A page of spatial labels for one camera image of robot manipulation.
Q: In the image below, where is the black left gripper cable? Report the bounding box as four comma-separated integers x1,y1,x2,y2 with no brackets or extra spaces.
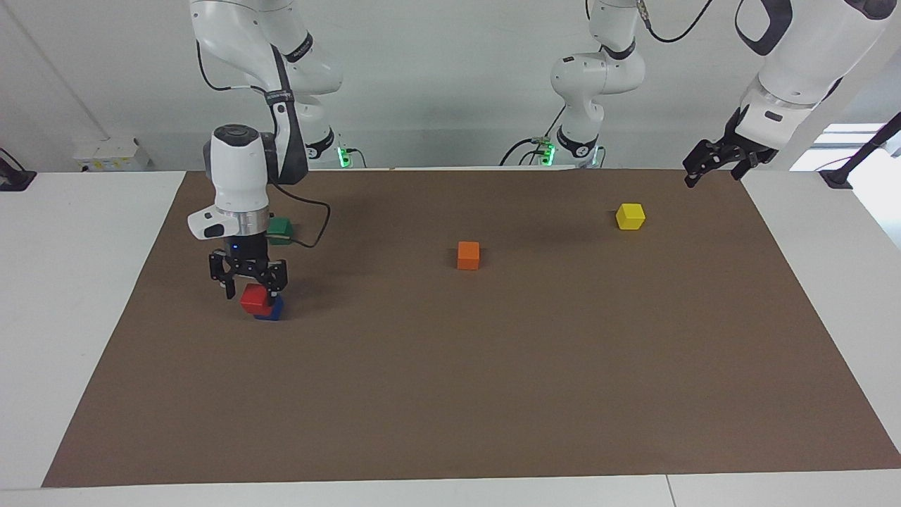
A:
637,0,715,44

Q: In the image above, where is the brown table mat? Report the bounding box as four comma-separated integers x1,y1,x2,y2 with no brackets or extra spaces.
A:
42,167,901,488

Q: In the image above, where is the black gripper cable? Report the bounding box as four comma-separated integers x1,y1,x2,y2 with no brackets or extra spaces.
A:
271,180,332,249
637,0,715,44

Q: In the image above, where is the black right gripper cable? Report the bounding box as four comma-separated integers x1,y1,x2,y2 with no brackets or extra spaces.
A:
271,180,332,249

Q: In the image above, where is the red block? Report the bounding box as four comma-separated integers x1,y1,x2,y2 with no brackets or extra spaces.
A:
239,283,273,316

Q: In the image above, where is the black camera stand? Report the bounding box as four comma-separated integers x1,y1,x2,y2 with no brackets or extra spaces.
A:
819,111,901,189

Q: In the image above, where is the white wall power box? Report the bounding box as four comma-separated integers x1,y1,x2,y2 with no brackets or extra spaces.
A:
74,137,150,173

